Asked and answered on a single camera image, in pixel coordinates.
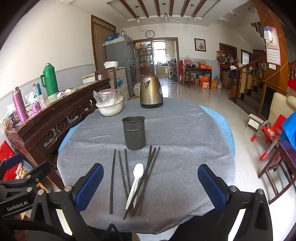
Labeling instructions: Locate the dark chopstick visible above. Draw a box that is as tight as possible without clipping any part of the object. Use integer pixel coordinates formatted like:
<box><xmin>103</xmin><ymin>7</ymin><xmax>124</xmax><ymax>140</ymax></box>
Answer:
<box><xmin>134</xmin><ymin>146</ymin><xmax>152</xmax><ymax>213</ymax></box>
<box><xmin>125</xmin><ymin>149</ymin><xmax>135</xmax><ymax>216</ymax></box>
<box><xmin>138</xmin><ymin>147</ymin><xmax>161</xmax><ymax>216</ymax></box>
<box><xmin>118</xmin><ymin>150</ymin><xmax>134</xmax><ymax>217</ymax></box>
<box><xmin>109</xmin><ymin>149</ymin><xmax>116</xmax><ymax>214</ymax></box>

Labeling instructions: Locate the white plastic spoon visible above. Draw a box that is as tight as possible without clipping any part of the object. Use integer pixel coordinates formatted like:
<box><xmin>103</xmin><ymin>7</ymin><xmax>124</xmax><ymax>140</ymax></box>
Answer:
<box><xmin>125</xmin><ymin>163</ymin><xmax>144</xmax><ymax>210</ymax></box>

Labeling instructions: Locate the dark metal utensil holder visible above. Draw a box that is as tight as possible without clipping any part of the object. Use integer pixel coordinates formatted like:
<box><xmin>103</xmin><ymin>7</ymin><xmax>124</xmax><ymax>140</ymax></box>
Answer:
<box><xmin>122</xmin><ymin>116</ymin><xmax>146</xmax><ymax>150</ymax></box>

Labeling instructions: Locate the red gift bag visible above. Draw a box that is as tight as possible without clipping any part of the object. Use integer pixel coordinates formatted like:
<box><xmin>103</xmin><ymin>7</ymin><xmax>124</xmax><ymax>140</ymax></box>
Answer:
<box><xmin>0</xmin><ymin>141</ymin><xmax>18</xmax><ymax>180</ymax></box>

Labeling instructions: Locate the dark carved wooden sideboard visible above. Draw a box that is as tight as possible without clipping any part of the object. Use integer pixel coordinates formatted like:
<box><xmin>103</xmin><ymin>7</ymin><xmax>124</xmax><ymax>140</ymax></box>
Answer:
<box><xmin>5</xmin><ymin>79</ymin><xmax>110</xmax><ymax>189</ymax></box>

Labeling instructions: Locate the blue under tablecloth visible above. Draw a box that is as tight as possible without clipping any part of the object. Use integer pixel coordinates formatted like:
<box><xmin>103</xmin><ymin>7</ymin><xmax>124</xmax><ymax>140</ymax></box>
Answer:
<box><xmin>58</xmin><ymin>105</ymin><xmax>235</xmax><ymax>156</ymax></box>

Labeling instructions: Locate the grey tablecloth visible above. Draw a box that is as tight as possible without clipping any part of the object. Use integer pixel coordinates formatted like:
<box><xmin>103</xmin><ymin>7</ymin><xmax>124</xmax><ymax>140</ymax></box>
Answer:
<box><xmin>57</xmin><ymin>97</ymin><xmax>236</xmax><ymax>235</ymax></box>

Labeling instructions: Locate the purple thermos bottle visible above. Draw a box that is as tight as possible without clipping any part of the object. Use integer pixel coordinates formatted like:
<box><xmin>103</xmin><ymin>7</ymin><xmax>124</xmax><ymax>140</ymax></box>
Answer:
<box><xmin>12</xmin><ymin>86</ymin><xmax>29</xmax><ymax>123</ymax></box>

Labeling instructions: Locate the white step stool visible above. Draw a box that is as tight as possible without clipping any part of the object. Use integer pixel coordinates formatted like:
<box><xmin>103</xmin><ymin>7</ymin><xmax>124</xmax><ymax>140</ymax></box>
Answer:
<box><xmin>246</xmin><ymin>114</ymin><xmax>264</xmax><ymax>130</ymax></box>

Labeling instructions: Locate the red child chair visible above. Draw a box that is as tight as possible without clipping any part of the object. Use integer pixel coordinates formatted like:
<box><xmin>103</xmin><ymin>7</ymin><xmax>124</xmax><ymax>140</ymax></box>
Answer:
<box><xmin>251</xmin><ymin>114</ymin><xmax>286</xmax><ymax>161</ymax></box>

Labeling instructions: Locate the dark wooden chair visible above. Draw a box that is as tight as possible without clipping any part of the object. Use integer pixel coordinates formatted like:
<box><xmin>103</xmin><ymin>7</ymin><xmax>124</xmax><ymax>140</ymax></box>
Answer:
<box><xmin>258</xmin><ymin>141</ymin><xmax>295</xmax><ymax>204</ymax></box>

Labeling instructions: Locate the white bowl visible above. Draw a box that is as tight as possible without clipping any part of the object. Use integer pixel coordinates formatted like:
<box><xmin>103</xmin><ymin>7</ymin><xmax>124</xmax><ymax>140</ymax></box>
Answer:
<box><xmin>96</xmin><ymin>96</ymin><xmax>124</xmax><ymax>117</ymax></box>

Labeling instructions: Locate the small purple cup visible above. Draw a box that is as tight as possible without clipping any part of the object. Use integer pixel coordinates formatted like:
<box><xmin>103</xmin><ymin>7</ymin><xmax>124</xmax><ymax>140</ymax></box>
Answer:
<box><xmin>31</xmin><ymin>101</ymin><xmax>42</xmax><ymax>114</ymax></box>

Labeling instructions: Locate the blue plastic bag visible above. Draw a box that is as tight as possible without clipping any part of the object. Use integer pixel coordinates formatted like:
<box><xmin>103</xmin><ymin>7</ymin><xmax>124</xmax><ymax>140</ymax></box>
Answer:
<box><xmin>281</xmin><ymin>111</ymin><xmax>296</xmax><ymax>150</ymax></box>

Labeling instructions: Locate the wooden stair railing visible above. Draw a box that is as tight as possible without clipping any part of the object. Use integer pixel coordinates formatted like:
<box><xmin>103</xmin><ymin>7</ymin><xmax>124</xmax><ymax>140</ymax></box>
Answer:
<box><xmin>230</xmin><ymin>55</ymin><xmax>266</xmax><ymax>102</ymax></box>

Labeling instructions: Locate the plastic water bottle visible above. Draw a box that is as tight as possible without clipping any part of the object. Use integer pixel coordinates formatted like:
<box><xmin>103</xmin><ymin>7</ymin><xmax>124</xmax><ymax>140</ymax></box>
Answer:
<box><xmin>32</xmin><ymin>84</ymin><xmax>39</xmax><ymax>98</ymax></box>

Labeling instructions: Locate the cream sofa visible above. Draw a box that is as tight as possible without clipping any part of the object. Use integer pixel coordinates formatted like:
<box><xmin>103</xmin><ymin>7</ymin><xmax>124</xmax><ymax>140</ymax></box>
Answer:
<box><xmin>268</xmin><ymin>92</ymin><xmax>296</xmax><ymax>125</ymax></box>

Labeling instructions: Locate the green thermos jug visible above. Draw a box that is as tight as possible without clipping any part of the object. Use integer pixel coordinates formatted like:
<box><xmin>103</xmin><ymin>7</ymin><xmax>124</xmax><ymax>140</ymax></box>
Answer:
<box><xmin>40</xmin><ymin>63</ymin><xmax>59</xmax><ymax>96</ymax></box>

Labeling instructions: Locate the white round fan heater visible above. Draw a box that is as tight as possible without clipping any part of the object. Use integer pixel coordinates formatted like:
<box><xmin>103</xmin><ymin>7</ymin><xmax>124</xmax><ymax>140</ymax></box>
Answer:
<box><xmin>133</xmin><ymin>82</ymin><xmax>141</xmax><ymax>97</ymax></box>

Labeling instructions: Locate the bronze electric kettle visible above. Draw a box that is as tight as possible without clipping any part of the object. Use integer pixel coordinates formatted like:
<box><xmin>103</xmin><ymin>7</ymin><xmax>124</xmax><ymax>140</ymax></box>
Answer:
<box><xmin>140</xmin><ymin>71</ymin><xmax>164</xmax><ymax>108</ymax></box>

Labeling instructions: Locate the white chest freezer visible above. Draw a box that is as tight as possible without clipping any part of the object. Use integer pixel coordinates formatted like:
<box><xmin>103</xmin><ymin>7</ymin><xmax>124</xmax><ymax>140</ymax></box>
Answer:
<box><xmin>82</xmin><ymin>67</ymin><xmax>130</xmax><ymax>101</ymax></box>

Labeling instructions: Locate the wooden chair behind sideboard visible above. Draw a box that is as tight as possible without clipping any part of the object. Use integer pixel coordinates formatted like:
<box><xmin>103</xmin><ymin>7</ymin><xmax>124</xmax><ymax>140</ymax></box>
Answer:
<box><xmin>94</xmin><ymin>67</ymin><xmax>117</xmax><ymax>89</ymax></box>

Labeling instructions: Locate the dark wooden side table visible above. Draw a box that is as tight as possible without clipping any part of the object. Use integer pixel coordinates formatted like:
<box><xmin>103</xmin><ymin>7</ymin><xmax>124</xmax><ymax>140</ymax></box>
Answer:
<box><xmin>181</xmin><ymin>64</ymin><xmax>212</xmax><ymax>89</ymax></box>

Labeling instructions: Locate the grey refrigerator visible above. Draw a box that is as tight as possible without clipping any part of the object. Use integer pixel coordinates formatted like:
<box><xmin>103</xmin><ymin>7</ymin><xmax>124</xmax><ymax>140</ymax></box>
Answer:
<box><xmin>103</xmin><ymin>36</ymin><xmax>138</xmax><ymax>96</ymax></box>

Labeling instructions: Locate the framed flower picture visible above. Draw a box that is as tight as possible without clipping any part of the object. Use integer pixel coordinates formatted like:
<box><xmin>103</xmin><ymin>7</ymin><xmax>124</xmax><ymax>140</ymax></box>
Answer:
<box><xmin>194</xmin><ymin>38</ymin><xmax>206</xmax><ymax>52</ymax></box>

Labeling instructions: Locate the wall calendar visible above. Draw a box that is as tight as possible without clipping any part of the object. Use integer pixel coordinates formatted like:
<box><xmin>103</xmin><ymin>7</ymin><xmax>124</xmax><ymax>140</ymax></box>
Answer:
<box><xmin>263</xmin><ymin>26</ymin><xmax>281</xmax><ymax>66</ymax></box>

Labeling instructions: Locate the round wall clock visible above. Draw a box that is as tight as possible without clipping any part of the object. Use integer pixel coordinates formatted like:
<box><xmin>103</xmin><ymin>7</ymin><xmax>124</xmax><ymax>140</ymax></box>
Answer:
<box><xmin>145</xmin><ymin>30</ymin><xmax>155</xmax><ymax>39</ymax></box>

